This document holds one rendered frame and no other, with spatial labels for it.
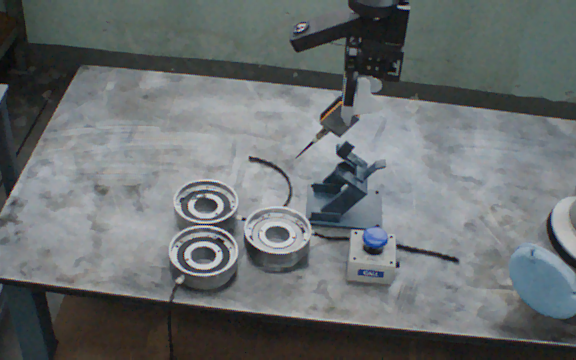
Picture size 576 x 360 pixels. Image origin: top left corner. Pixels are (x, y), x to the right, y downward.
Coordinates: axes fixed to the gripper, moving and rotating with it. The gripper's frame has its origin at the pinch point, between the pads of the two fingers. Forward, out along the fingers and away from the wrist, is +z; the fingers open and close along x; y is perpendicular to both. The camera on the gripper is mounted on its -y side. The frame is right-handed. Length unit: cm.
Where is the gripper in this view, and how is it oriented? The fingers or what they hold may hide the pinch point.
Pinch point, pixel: (343, 111)
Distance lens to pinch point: 121.9
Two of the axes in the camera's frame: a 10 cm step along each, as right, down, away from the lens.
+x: 0.7, -6.5, 7.6
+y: 10.0, 1.0, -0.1
